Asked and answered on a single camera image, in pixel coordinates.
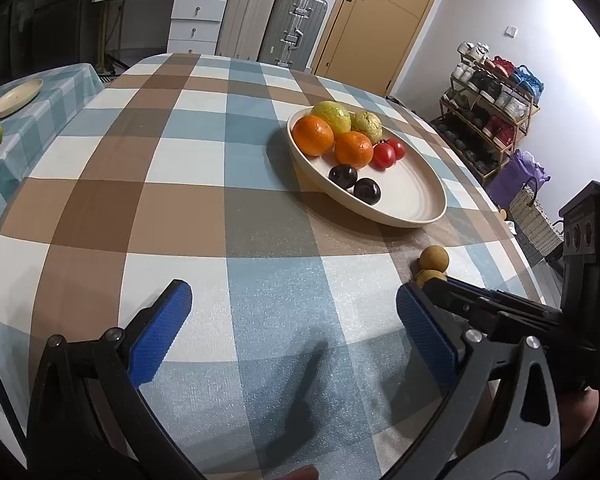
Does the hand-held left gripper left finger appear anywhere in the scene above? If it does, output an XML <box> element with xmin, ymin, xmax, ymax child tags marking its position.
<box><xmin>27</xmin><ymin>279</ymin><xmax>194</xmax><ymax>480</ymax></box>

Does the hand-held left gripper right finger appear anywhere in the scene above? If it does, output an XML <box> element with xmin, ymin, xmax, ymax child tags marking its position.
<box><xmin>380</xmin><ymin>283</ymin><xmax>562</xmax><ymax>480</ymax></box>

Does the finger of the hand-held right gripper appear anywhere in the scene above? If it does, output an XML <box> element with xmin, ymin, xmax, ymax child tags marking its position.
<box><xmin>462</xmin><ymin>307</ymin><xmax>566</xmax><ymax>348</ymax></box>
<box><xmin>422</xmin><ymin>279</ymin><xmax>563</xmax><ymax>323</ymax></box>

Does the brown longan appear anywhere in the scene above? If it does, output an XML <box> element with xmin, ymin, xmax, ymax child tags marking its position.
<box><xmin>419</xmin><ymin>245</ymin><xmax>450</xmax><ymax>273</ymax></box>
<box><xmin>416</xmin><ymin>269</ymin><xmax>448</xmax><ymax>288</ymax></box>

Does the cream oval plate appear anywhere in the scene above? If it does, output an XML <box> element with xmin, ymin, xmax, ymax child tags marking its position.
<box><xmin>286</xmin><ymin>105</ymin><xmax>448</xmax><ymax>229</ymax></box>

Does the dark purple plum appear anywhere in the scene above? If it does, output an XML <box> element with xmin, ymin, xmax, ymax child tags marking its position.
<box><xmin>328</xmin><ymin>164</ymin><xmax>359</xmax><ymax>191</ymax></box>
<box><xmin>353</xmin><ymin>178</ymin><xmax>382</xmax><ymax>206</ymax></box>

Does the orange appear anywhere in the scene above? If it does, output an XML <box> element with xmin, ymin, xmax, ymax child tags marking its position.
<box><xmin>334</xmin><ymin>130</ymin><xmax>374</xmax><ymax>169</ymax></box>
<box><xmin>292</xmin><ymin>115</ymin><xmax>336</xmax><ymax>157</ymax></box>

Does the person's right hand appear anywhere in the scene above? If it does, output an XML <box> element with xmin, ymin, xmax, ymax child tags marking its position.
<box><xmin>562</xmin><ymin>390</ymin><xmax>600</xmax><ymax>453</ymax></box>

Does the person's left hand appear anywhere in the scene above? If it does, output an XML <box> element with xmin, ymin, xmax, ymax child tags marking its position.
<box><xmin>275</xmin><ymin>465</ymin><xmax>320</xmax><ymax>480</ymax></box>

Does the woven basket bag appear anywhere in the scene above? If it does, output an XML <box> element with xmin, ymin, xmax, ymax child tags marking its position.
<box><xmin>508</xmin><ymin>176</ymin><xmax>566</xmax><ymax>266</ymax></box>

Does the purple bag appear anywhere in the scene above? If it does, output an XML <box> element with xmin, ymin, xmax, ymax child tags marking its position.
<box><xmin>486</xmin><ymin>150</ymin><xmax>551</xmax><ymax>209</ymax></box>

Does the brown blue checked tablecloth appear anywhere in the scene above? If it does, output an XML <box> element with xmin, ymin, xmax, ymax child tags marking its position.
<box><xmin>0</xmin><ymin>52</ymin><xmax>551</xmax><ymax>480</ymax></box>

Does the wooden shoe rack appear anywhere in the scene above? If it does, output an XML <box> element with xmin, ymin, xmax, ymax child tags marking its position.
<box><xmin>430</xmin><ymin>42</ymin><xmax>543</xmax><ymax>186</ymax></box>

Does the bumpy pale yellow citrus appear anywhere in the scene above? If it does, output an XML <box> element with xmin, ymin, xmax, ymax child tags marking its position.
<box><xmin>350</xmin><ymin>111</ymin><xmax>384</xmax><ymax>143</ymax></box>

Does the smooth green-yellow citrus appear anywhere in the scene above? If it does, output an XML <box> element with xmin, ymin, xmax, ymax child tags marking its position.
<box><xmin>310</xmin><ymin>101</ymin><xmax>352</xmax><ymax>136</ymax></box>

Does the small beige plate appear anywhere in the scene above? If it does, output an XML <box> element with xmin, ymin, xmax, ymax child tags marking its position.
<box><xmin>0</xmin><ymin>78</ymin><xmax>45</xmax><ymax>120</ymax></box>

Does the wooden door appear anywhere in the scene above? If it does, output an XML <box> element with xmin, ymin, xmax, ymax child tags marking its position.
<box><xmin>310</xmin><ymin>0</ymin><xmax>453</xmax><ymax>97</ymax></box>

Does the white desk with drawers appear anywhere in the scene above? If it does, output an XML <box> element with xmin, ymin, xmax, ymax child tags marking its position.
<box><xmin>91</xmin><ymin>0</ymin><xmax>231</xmax><ymax>56</ymax></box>

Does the dark grey fridge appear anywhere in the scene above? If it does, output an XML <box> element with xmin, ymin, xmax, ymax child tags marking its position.
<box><xmin>10</xmin><ymin>0</ymin><xmax>101</xmax><ymax>71</ymax></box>

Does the beige suitcase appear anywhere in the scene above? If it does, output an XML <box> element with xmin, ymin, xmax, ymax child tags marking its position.
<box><xmin>215</xmin><ymin>0</ymin><xmax>280</xmax><ymax>61</ymax></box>

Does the silver suitcase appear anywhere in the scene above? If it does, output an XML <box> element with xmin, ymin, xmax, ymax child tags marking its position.
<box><xmin>257</xmin><ymin>0</ymin><xmax>329</xmax><ymax>68</ymax></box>

